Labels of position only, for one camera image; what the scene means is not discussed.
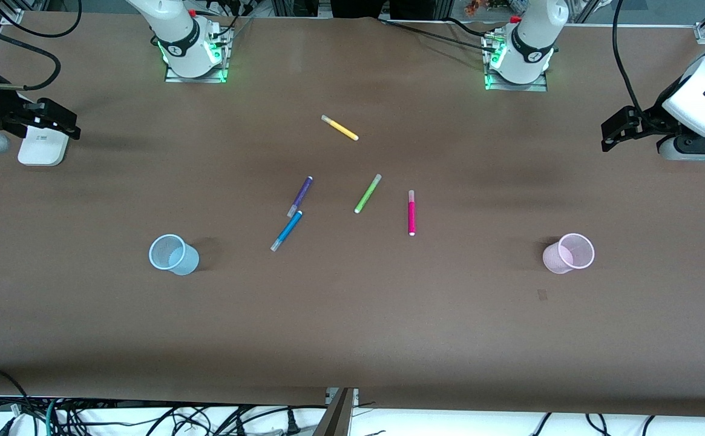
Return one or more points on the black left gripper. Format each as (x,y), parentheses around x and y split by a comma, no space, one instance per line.
(653,116)

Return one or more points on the pink marker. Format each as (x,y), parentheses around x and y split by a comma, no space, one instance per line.
(411,215)

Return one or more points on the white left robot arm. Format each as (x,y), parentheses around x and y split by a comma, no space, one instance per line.
(534,36)

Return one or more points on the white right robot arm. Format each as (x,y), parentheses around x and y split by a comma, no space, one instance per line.
(177,36)

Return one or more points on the white rectangular box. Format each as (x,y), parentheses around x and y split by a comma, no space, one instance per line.
(40,151)

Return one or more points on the pink plastic cup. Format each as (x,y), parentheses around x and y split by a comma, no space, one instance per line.
(555,257)

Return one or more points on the blue plastic cup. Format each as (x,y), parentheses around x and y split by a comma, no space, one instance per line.
(183,260)

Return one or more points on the purple marker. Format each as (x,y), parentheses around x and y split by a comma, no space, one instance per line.
(299,196)

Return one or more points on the blue marker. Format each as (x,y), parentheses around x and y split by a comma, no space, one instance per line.
(286,231)

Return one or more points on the green marker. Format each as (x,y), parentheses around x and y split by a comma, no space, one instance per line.
(367,194)

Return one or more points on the yellow marker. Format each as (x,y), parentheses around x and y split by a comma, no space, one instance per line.
(340,128)

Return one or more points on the black power plug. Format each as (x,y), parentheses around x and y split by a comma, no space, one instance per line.
(293,422)

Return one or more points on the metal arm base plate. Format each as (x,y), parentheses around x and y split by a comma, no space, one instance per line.
(198,79)
(518,86)

